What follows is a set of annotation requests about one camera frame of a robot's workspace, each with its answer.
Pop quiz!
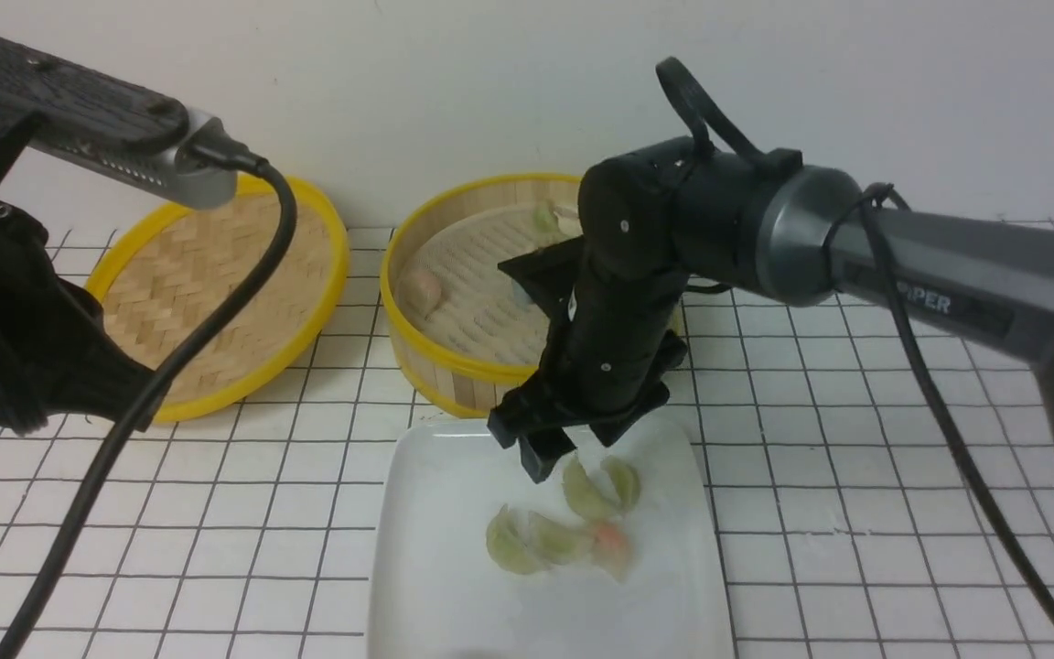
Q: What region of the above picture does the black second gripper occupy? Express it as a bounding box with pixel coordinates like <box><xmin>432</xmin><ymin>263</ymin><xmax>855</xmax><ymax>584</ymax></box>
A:
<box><xmin>487</xmin><ymin>238</ymin><xmax>689</xmax><ymax>483</ymax></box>

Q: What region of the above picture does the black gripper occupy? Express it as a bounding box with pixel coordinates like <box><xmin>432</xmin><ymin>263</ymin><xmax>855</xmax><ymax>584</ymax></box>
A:
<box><xmin>0</xmin><ymin>113</ymin><xmax>154</xmax><ymax>437</ymax></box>

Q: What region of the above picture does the pale green dumpling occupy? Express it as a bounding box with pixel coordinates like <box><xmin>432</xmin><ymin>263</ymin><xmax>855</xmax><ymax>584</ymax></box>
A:
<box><xmin>601</xmin><ymin>456</ymin><xmax>641</xmax><ymax>513</ymax></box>

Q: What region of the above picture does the pink dumpling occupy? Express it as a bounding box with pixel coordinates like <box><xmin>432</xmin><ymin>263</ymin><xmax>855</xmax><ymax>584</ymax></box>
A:
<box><xmin>588</xmin><ymin>521</ymin><xmax>633</xmax><ymax>583</ymax></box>
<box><xmin>397</xmin><ymin>266</ymin><xmax>445</xmax><ymax>319</ymax></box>

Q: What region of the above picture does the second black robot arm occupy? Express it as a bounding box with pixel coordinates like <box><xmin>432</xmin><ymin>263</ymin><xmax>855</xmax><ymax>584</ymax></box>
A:
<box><xmin>0</xmin><ymin>110</ymin><xmax>1054</xmax><ymax>485</ymax></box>

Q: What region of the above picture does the white square plate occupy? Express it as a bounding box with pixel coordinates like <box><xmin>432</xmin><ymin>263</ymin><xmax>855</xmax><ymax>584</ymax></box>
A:
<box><xmin>365</xmin><ymin>416</ymin><xmax>736</xmax><ymax>658</ymax></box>

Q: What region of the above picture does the white dumpling in steamer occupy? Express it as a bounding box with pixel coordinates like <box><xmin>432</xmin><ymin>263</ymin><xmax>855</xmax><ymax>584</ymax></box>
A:
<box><xmin>552</xmin><ymin>206</ymin><xmax>583</xmax><ymax>239</ymax></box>

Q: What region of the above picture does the yellow rimmed bamboo steamer basket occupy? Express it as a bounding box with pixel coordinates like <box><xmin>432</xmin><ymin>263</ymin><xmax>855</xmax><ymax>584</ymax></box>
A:
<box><xmin>380</xmin><ymin>174</ymin><xmax>580</xmax><ymax>416</ymax></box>

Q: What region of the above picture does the green dumpling in steamer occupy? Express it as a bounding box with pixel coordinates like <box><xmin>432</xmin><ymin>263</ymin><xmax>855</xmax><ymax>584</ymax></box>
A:
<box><xmin>532</xmin><ymin>200</ymin><xmax>560</xmax><ymax>236</ymax></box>

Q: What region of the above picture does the yellow rimmed bamboo steamer lid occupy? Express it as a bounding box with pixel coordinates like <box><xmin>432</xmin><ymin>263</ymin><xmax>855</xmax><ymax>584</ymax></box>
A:
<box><xmin>85</xmin><ymin>176</ymin><xmax>349</xmax><ymax>423</ymax></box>

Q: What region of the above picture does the pink dumpling in steamer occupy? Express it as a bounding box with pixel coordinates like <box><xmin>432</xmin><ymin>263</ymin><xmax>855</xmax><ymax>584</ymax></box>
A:
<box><xmin>397</xmin><ymin>266</ymin><xmax>445</xmax><ymax>319</ymax></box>

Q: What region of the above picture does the white checkered tablecloth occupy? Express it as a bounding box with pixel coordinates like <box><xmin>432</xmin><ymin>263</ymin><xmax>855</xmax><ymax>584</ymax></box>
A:
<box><xmin>0</xmin><ymin>228</ymin><xmax>1054</xmax><ymax>658</ymax></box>

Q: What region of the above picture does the black cable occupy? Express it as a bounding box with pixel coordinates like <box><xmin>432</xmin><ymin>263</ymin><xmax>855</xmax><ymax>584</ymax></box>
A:
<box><xmin>0</xmin><ymin>137</ymin><xmax>299</xmax><ymax>659</ymax></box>
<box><xmin>655</xmin><ymin>57</ymin><xmax>1054</xmax><ymax>659</ymax></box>

